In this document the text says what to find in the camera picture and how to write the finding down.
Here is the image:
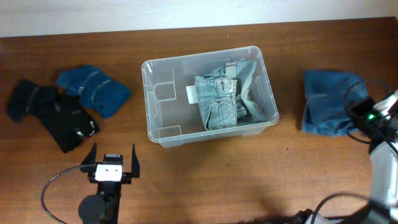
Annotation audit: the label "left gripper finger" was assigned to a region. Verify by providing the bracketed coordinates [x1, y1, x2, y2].
[81, 143, 97, 165]
[131, 144, 140, 178]

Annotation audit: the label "dark blue jeans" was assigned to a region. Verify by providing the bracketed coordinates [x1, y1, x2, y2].
[301, 70, 368, 137]

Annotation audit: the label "light blue denim jeans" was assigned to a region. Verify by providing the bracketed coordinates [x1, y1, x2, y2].
[195, 60, 266, 131]

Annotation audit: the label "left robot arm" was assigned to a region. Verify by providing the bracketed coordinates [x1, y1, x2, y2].
[78, 144, 141, 224]

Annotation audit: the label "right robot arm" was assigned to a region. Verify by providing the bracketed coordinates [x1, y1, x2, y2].
[289, 91, 397, 224]

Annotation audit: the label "black folded garment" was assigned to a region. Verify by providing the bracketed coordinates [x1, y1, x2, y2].
[6, 80, 100, 153]

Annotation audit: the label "blue folded shirt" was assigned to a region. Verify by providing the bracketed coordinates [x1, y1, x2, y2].
[56, 65, 131, 119]

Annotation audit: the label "clear plastic storage bin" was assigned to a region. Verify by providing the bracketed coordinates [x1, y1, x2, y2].
[141, 46, 279, 147]

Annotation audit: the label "white label in bin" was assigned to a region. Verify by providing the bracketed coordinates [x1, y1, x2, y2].
[186, 85, 198, 104]

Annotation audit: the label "left white camera box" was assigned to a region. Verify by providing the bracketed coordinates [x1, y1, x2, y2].
[95, 164, 123, 182]

